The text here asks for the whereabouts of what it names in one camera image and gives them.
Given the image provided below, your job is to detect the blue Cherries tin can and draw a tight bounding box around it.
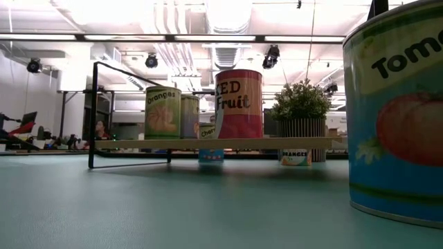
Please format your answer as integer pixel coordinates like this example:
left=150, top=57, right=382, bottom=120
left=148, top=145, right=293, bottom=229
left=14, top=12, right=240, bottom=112
left=198, top=123, right=225, bottom=164

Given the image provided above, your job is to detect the red Mixed Fruit tin can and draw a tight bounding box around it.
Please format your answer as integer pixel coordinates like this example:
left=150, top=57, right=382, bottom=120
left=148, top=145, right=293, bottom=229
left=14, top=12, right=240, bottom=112
left=214, top=68, right=264, bottom=140

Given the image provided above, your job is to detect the grey-blue labelled tin can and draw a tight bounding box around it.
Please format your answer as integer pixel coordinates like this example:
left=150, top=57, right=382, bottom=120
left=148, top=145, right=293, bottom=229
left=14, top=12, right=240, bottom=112
left=180, top=94, right=201, bottom=140

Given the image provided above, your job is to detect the green Oranges tin can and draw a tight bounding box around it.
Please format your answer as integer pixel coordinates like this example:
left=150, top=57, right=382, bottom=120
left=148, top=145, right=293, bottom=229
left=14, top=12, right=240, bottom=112
left=144, top=86, right=182, bottom=140

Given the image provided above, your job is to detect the white and orange Oranges can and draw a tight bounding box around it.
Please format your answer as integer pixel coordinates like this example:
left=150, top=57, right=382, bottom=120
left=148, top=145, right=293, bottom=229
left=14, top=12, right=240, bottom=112
left=279, top=149, right=312, bottom=167

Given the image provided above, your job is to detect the blue Tomato tin can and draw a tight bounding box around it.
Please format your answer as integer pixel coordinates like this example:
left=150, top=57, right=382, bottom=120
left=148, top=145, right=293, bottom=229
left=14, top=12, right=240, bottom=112
left=342, top=0, right=443, bottom=229

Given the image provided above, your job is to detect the dark background monitor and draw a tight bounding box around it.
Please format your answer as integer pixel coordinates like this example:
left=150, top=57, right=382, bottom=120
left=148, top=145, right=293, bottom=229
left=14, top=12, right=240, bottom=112
left=262, top=108, right=280, bottom=136

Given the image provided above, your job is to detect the potted plant in ribbed pot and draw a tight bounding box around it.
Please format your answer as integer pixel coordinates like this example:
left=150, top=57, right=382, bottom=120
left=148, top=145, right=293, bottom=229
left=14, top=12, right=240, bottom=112
left=271, top=78, right=332, bottom=163

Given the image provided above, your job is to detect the green table mat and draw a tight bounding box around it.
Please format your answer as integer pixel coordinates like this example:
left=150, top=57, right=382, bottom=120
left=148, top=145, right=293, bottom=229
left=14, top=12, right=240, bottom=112
left=0, top=154, right=443, bottom=249

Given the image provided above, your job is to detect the black laptop screen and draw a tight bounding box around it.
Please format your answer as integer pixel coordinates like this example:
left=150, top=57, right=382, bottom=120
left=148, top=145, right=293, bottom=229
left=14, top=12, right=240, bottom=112
left=19, top=111, right=38, bottom=128

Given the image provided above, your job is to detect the red and black background robot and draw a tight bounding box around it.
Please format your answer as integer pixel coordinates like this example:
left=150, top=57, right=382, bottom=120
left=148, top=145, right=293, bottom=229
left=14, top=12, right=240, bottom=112
left=0, top=112, right=41, bottom=151

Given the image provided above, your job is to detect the wooden shelf with black frame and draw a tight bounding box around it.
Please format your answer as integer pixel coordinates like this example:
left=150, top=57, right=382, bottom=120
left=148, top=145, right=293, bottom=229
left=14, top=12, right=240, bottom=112
left=88, top=61, right=349, bottom=169

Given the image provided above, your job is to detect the black metal table frame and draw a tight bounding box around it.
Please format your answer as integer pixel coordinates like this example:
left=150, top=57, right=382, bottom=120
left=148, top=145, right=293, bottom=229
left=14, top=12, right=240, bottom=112
left=0, top=148, right=349, bottom=160

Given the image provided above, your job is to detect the black overhead frame bar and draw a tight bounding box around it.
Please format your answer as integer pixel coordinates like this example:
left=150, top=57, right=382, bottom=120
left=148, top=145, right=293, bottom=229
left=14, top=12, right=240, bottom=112
left=0, top=33, right=347, bottom=44

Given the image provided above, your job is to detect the black background table frame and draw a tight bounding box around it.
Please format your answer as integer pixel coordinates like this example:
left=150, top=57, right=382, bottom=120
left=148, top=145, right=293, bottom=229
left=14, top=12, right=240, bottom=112
left=57, top=89, right=117, bottom=141

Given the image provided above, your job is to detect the black rig post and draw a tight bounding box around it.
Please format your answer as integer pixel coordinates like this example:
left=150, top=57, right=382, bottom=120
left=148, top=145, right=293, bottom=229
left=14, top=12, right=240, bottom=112
left=366, top=0, right=390, bottom=21

